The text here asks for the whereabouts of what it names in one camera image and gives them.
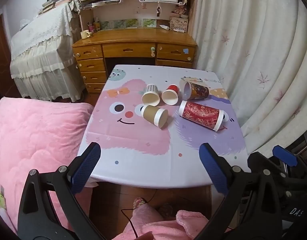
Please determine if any pink blanket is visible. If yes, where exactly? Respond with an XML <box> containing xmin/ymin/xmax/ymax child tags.
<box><xmin>0</xmin><ymin>96</ymin><xmax>95</xmax><ymax>236</ymax></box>

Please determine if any patterned pouch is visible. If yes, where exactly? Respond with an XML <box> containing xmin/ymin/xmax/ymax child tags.
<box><xmin>169</xmin><ymin>16</ymin><xmax>189</xmax><ymax>33</ymax></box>

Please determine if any checkered paper cup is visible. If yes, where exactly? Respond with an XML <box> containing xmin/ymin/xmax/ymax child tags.
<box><xmin>142</xmin><ymin>84</ymin><xmax>160</xmax><ymax>107</ymax></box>

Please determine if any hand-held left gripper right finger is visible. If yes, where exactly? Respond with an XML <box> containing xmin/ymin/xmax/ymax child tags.
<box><xmin>194</xmin><ymin>143</ymin><xmax>284</xmax><ymax>240</ymax></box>

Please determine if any cartoon printed tablecloth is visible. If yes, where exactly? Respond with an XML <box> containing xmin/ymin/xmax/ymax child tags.
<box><xmin>77</xmin><ymin>64</ymin><xmax>251</xmax><ymax>189</ymax></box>

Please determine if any small red paper cup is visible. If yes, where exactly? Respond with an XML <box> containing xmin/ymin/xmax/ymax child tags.
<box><xmin>161</xmin><ymin>84</ymin><xmax>180</xmax><ymax>106</ymax></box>

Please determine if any dark brown patterned paper cup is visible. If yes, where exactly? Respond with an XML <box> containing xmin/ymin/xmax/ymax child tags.
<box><xmin>183</xmin><ymin>81</ymin><xmax>210</xmax><ymax>101</ymax></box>

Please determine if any patterned slipper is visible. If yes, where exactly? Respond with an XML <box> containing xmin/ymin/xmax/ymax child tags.
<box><xmin>132</xmin><ymin>197</ymin><xmax>147</xmax><ymax>210</ymax></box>
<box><xmin>157</xmin><ymin>203</ymin><xmax>174</xmax><ymax>218</ymax></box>

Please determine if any person's pink pajama leg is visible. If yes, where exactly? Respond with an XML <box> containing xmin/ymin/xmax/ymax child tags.
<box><xmin>115</xmin><ymin>203</ymin><xmax>232</xmax><ymax>240</ymax></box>

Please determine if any wooden desk hutch shelf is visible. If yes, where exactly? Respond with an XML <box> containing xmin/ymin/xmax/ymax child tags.
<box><xmin>75</xmin><ymin>0</ymin><xmax>200</xmax><ymax>33</ymax></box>

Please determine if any black cable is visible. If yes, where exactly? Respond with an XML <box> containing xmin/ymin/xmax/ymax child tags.
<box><xmin>121</xmin><ymin>189</ymin><xmax>159</xmax><ymax>238</ymax></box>

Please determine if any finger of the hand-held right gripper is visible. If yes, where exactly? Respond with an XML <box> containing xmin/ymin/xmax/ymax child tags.
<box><xmin>247</xmin><ymin>151</ymin><xmax>287</xmax><ymax>188</ymax></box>
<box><xmin>272</xmin><ymin>145</ymin><xmax>307</xmax><ymax>180</ymax></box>

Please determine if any lace covered piano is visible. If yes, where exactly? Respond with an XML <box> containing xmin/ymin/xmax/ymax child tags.
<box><xmin>9</xmin><ymin>0</ymin><xmax>87</xmax><ymax>103</ymax></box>

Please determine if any brown wooden door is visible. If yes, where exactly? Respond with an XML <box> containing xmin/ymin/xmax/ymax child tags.
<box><xmin>0</xmin><ymin>14</ymin><xmax>19</xmax><ymax>99</ymax></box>

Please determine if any wooden desk with drawers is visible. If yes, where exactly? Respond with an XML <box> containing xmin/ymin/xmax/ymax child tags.
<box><xmin>72</xmin><ymin>27</ymin><xmax>198</xmax><ymax>94</ymax></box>

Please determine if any white floral curtain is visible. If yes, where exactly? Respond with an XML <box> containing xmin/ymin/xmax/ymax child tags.
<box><xmin>191</xmin><ymin>0</ymin><xmax>307</xmax><ymax>153</ymax></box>

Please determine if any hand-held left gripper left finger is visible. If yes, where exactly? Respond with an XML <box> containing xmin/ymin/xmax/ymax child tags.
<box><xmin>17</xmin><ymin>142</ymin><xmax>107</xmax><ymax>240</ymax></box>

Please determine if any stack of books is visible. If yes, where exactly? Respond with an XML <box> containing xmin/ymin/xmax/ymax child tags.
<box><xmin>38</xmin><ymin>0</ymin><xmax>75</xmax><ymax>15</ymax></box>

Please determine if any plain brown paper cup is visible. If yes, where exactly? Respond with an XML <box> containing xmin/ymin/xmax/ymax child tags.
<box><xmin>140</xmin><ymin>104</ymin><xmax>169</xmax><ymax>128</ymax></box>

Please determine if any tall red patterned paper cup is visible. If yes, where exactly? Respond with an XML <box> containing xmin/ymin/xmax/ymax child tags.
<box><xmin>179</xmin><ymin>100</ymin><xmax>225</xmax><ymax>132</ymax></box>

